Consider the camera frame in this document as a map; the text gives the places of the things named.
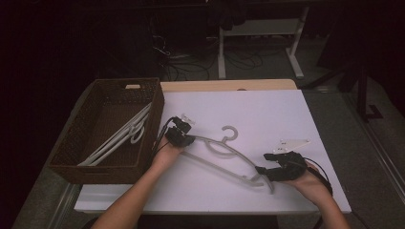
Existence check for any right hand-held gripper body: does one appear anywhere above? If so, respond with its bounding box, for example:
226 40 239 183
266 137 311 182

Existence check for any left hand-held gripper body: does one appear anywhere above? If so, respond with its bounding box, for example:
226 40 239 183
165 114 197 148

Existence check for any grey plastic hanger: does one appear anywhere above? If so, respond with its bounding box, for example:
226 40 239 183
87 117 151 167
181 125 275 195
77 102 153 166
83 109 151 167

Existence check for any brown woven basket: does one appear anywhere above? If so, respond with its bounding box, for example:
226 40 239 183
47 77 165 185

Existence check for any person's left hand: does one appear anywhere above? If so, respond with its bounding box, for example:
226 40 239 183
149 136 185 175

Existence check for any person's right hand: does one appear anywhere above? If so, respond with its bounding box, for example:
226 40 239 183
283 160 333 199

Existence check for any white table mat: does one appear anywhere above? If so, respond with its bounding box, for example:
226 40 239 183
74 89 352 215

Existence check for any black floor stand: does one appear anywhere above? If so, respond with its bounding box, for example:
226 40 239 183
302 56 385 123

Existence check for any tangle of floor cables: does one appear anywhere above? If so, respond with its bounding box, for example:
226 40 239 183
149 31 266 82

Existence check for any white desk frame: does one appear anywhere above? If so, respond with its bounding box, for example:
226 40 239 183
218 6 310 80

